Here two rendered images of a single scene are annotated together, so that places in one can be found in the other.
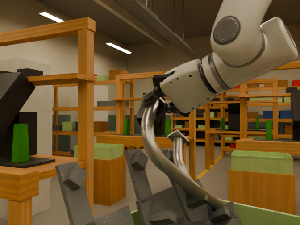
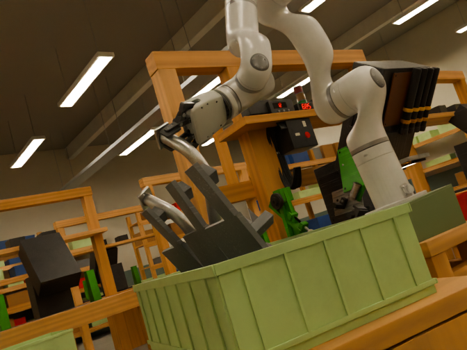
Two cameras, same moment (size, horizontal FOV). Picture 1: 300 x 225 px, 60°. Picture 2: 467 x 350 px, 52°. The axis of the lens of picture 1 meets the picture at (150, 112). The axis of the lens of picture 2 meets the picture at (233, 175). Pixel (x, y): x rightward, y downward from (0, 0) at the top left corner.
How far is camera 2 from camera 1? 0.94 m
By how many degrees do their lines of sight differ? 65
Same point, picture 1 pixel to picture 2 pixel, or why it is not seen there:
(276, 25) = not seen: hidden behind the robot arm
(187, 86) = (212, 112)
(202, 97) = (218, 123)
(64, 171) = (200, 169)
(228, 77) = (244, 102)
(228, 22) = (260, 57)
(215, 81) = (236, 105)
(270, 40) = not seen: hidden behind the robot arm
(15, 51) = not seen: outside the picture
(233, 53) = (266, 77)
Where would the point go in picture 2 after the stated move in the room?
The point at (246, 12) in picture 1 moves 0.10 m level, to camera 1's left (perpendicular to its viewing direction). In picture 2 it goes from (267, 53) to (249, 42)
